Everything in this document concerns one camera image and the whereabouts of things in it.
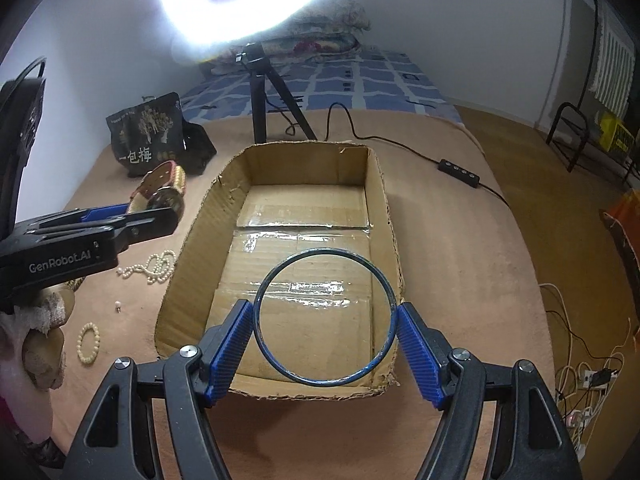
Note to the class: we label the black metal shoe rack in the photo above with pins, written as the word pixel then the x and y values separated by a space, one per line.
pixel 599 145

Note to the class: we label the black snack bag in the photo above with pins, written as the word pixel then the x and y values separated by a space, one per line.
pixel 155 131

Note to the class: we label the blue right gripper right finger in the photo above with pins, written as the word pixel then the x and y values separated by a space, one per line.
pixel 426 366

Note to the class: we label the cardboard box tray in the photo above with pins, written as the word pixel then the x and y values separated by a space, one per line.
pixel 303 227

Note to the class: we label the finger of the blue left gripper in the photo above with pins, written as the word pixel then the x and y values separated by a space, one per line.
pixel 105 212

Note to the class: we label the blue checkered bedsheet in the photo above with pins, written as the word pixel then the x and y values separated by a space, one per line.
pixel 371 79

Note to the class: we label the folded floral quilt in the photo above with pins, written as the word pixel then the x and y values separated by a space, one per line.
pixel 324 29

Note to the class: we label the orange wooden stool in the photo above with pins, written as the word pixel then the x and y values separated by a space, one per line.
pixel 622 220

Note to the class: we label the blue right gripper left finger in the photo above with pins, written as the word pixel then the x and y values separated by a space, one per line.
pixel 223 352

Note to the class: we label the clothes drying rack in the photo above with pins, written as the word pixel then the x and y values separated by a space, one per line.
pixel 612 59

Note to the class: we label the white ring light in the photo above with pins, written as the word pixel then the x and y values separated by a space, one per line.
pixel 206 23

